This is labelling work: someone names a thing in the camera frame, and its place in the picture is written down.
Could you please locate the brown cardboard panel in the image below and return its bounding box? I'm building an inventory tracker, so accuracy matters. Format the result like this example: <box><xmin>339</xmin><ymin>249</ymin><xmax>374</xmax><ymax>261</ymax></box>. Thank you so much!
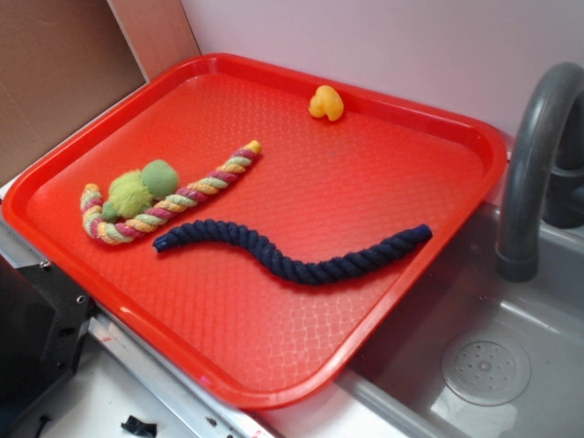
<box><xmin>1</xmin><ymin>1</ymin><xmax>144</xmax><ymax>183</ymax></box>

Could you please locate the black tape piece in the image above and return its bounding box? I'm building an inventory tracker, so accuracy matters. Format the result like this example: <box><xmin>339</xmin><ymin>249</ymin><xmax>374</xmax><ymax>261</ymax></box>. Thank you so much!
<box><xmin>120</xmin><ymin>415</ymin><xmax>158</xmax><ymax>438</ymax></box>

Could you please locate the yellow rubber duck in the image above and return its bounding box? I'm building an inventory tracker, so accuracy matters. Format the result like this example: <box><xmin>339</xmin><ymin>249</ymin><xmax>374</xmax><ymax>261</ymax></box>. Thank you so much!
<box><xmin>308</xmin><ymin>85</ymin><xmax>344</xmax><ymax>122</ymax></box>

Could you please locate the grey toy sink basin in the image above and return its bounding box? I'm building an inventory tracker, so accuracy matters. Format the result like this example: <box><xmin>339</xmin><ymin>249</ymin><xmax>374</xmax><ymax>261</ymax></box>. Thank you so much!
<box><xmin>263</xmin><ymin>206</ymin><xmax>583</xmax><ymax>437</ymax></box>

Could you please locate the dark blue twisted rope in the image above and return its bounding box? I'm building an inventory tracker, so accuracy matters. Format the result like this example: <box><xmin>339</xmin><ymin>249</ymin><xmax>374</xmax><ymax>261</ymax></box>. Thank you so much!
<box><xmin>152</xmin><ymin>218</ymin><xmax>433</xmax><ymax>287</ymax></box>

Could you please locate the red plastic tray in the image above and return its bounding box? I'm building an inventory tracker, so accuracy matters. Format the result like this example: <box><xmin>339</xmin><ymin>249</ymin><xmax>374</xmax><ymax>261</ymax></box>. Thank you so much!
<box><xmin>2</xmin><ymin>55</ymin><xmax>506</xmax><ymax>411</ymax></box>

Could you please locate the multicolour twisted rope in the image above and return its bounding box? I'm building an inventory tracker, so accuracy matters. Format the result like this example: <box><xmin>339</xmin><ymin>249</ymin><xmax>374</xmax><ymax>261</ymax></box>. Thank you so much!
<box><xmin>79</xmin><ymin>140</ymin><xmax>264</xmax><ymax>246</ymax></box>

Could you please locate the grey toy faucet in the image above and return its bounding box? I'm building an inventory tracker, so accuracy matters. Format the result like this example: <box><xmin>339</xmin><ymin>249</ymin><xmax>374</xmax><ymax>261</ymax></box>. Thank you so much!
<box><xmin>495</xmin><ymin>62</ymin><xmax>583</xmax><ymax>282</ymax></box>

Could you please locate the green plush toy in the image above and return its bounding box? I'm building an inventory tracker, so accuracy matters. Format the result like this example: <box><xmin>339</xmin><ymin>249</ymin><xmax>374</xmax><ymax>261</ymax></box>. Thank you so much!
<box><xmin>102</xmin><ymin>160</ymin><xmax>179</xmax><ymax>222</ymax></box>

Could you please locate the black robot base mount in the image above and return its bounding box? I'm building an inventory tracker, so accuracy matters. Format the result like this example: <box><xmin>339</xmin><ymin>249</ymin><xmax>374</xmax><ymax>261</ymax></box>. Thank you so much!
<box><xmin>1</xmin><ymin>259</ymin><xmax>93</xmax><ymax>437</ymax></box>

